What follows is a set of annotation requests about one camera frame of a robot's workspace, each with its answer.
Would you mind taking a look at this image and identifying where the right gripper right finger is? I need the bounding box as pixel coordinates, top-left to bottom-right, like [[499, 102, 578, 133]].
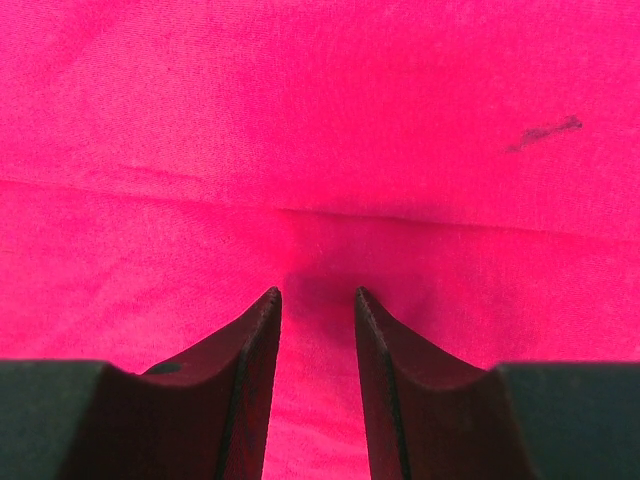
[[355, 289, 639, 479]]

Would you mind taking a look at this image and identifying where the magenta t shirt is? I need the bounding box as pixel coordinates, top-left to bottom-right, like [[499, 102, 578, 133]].
[[1, 1, 639, 479]]

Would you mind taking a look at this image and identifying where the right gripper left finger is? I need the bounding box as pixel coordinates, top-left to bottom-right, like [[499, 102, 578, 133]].
[[1, 288, 282, 479]]

